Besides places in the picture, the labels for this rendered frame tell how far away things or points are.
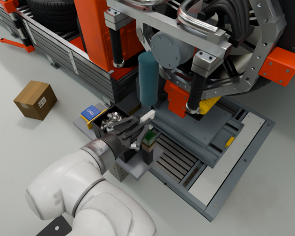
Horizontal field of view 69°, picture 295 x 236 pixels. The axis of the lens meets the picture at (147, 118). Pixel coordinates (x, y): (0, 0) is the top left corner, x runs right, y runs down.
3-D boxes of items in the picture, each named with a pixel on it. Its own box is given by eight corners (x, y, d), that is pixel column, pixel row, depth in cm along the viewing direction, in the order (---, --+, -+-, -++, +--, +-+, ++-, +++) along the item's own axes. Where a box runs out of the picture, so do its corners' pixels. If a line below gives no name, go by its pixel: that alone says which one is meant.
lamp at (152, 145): (155, 146, 81) (156, 141, 78) (148, 153, 79) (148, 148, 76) (147, 140, 83) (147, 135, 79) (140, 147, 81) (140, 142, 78)
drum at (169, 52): (211, 50, 83) (221, 14, 72) (178, 78, 73) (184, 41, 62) (181, 36, 89) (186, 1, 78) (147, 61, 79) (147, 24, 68)
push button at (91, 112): (101, 114, 105) (100, 111, 103) (90, 123, 102) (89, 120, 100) (92, 107, 108) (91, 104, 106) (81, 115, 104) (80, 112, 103)
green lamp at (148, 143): (156, 139, 77) (156, 133, 74) (148, 147, 75) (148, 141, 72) (147, 133, 79) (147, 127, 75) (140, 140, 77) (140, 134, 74)
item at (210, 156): (240, 131, 144) (245, 123, 136) (212, 169, 127) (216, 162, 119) (180, 96, 164) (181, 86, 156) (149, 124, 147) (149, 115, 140)
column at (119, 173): (132, 171, 135) (127, 134, 102) (120, 182, 131) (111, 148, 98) (121, 161, 139) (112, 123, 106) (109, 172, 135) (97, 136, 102)
